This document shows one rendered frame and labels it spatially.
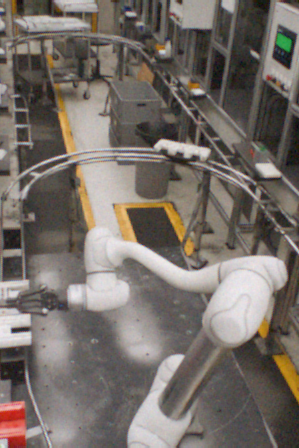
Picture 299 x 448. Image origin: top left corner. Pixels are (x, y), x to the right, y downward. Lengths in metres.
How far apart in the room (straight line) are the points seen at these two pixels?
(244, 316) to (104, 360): 1.06
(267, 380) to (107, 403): 1.38
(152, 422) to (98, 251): 0.57
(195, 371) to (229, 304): 0.30
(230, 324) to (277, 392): 1.92
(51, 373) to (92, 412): 0.25
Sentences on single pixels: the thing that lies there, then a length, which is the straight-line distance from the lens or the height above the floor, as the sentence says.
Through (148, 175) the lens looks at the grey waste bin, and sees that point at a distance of 4.89.
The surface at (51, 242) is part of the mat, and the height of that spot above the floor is 0.01.
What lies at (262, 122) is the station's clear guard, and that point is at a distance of 3.90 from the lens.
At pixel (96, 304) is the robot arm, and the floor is 1.16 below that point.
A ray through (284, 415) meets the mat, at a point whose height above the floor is 0.01.
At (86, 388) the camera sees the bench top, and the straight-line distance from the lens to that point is 2.28.
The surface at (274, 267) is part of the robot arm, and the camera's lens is 1.60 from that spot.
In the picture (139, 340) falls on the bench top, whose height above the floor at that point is 0.68.
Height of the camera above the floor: 2.36
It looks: 31 degrees down
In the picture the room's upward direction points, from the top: 5 degrees clockwise
